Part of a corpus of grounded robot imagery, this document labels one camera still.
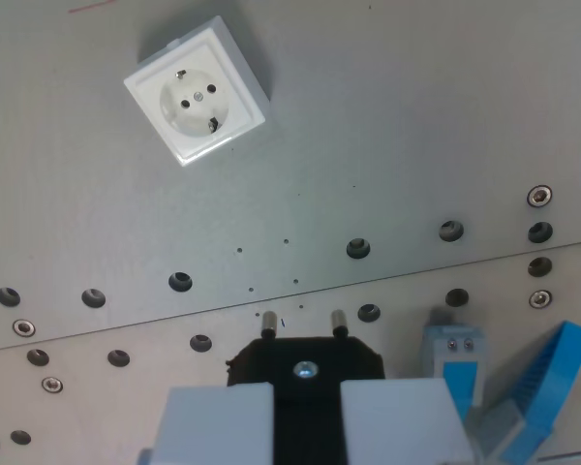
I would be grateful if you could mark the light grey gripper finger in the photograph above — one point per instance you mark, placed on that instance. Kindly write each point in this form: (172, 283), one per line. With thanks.
(218, 426)
(397, 421)

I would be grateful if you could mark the black two-pin power plug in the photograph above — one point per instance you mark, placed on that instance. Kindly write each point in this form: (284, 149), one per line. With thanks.
(306, 353)

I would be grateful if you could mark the silver hex socket screw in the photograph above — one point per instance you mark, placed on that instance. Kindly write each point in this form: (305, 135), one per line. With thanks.
(540, 298)
(52, 384)
(539, 196)
(23, 328)

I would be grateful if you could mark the grey and blue terminal module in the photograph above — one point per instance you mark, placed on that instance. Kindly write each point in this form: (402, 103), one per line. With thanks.
(452, 349)

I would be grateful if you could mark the blue ribbed plastic holder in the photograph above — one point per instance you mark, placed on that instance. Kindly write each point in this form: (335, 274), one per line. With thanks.
(542, 387)

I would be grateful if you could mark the white square wall socket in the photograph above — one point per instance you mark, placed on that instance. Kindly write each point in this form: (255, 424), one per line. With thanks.
(196, 104)

